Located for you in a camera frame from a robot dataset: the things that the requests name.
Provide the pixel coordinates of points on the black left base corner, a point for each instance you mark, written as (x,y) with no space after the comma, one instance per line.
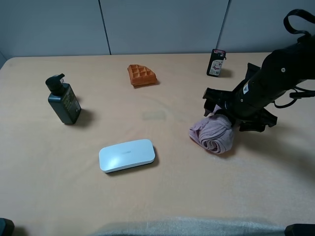
(6,227)

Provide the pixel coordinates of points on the black rectangular tin box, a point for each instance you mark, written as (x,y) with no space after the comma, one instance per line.
(215,63)

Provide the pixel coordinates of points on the black right base corner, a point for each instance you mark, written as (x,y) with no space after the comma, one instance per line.
(300,230)

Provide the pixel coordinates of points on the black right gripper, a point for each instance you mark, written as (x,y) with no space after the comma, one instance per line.
(246,102)

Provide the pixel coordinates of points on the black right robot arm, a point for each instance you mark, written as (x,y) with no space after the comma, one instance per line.
(282,70)

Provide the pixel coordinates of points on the dark green pump bottle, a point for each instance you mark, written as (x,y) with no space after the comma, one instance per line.
(63,100)

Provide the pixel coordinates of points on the white flat case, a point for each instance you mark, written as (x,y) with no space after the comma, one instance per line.
(126,155)

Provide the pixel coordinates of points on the black base corner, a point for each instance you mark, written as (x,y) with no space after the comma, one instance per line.
(6,227)
(300,230)

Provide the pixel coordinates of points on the pink towel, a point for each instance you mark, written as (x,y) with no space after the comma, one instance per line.
(214,133)

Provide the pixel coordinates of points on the orange waffle toy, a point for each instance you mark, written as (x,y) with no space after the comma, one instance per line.
(141,76)

